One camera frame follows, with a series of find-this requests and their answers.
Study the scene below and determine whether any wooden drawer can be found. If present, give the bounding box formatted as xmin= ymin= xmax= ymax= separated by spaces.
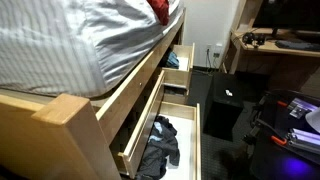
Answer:
xmin=117 ymin=71 xmax=165 ymax=178
xmin=163 ymin=86 xmax=189 ymax=104
xmin=162 ymin=44 xmax=195 ymax=89
xmin=156 ymin=102 xmax=201 ymax=180

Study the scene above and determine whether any blue cloth in drawer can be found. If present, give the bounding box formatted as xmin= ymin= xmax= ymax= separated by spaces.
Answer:
xmin=166 ymin=52 xmax=179 ymax=69

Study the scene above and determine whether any dark clothes pile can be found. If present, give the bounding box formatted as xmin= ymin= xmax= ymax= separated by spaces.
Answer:
xmin=135 ymin=116 xmax=180 ymax=180

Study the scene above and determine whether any black box on floor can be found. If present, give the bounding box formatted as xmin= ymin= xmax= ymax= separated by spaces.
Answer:
xmin=203 ymin=73 xmax=244 ymax=141

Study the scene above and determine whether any red cloth on bed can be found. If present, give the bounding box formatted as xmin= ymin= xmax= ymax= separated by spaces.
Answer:
xmin=147 ymin=0 xmax=169 ymax=26

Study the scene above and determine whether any grey striped mattress sheet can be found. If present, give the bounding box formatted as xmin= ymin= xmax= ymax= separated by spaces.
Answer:
xmin=0 ymin=0 xmax=184 ymax=98

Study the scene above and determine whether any wooden desk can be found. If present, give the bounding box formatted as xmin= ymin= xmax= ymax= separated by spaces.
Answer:
xmin=219 ymin=0 xmax=320 ymax=97

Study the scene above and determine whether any black monitor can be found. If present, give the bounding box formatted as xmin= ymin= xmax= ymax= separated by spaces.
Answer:
xmin=253 ymin=0 xmax=320 ymax=32

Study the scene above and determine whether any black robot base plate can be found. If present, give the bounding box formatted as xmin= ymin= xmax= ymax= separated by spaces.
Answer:
xmin=244 ymin=90 xmax=320 ymax=180

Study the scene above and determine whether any orange handled clamp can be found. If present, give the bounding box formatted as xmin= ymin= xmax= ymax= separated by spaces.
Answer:
xmin=255 ymin=119 xmax=287 ymax=146

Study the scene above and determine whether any wooden bed frame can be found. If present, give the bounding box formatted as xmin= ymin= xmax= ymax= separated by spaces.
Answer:
xmin=0 ymin=14 xmax=185 ymax=180

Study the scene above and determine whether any silver aluminium rail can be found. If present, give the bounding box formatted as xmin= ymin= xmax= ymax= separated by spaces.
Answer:
xmin=287 ymin=128 xmax=320 ymax=154

